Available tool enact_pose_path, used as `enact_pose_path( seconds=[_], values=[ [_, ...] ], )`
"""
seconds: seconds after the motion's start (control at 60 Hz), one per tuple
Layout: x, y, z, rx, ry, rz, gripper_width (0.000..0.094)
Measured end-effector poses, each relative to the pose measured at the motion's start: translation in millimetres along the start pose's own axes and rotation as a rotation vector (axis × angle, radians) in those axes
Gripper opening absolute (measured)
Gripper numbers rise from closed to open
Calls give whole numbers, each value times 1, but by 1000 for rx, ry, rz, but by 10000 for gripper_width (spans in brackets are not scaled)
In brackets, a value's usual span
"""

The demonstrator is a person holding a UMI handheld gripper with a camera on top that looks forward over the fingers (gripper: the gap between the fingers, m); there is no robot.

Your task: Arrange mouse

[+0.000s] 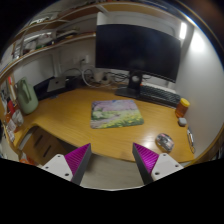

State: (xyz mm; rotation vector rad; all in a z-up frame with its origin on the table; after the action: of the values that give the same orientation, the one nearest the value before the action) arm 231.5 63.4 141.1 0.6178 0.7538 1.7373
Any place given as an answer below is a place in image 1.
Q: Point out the silver mini computer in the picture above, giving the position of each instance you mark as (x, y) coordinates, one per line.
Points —
(56, 84)

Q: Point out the black desktop stand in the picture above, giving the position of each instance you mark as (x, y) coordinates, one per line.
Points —
(41, 90)

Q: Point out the white power strip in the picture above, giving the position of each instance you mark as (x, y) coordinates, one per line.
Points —
(99, 77)

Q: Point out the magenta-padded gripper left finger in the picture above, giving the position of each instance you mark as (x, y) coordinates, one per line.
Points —
(77, 158)

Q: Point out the black computer monitor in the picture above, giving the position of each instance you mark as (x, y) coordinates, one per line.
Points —
(136, 50)

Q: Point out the pale green jug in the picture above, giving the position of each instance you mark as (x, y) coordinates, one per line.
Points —
(27, 96)

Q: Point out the wooden drawer unit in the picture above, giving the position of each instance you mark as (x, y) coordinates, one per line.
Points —
(43, 145)

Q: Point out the white earbuds case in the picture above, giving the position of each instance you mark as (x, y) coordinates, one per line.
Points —
(182, 122)

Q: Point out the amber jar with yellow lid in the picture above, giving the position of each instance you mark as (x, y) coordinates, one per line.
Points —
(182, 108)

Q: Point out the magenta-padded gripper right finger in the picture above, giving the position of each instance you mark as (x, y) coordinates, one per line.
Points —
(147, 158)

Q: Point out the floral print mouse pad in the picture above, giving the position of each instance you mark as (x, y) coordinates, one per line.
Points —
(116, 114)

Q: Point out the white tube light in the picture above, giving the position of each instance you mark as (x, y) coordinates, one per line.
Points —
(183, 30)

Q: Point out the dark mechanical keyboard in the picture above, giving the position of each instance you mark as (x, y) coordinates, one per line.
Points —
(160, 95)

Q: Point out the wooden wall shelf unit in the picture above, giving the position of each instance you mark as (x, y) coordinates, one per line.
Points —
(50, 35)

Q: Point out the transparent computer mouse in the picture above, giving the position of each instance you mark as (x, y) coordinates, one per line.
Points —
(165, 142)

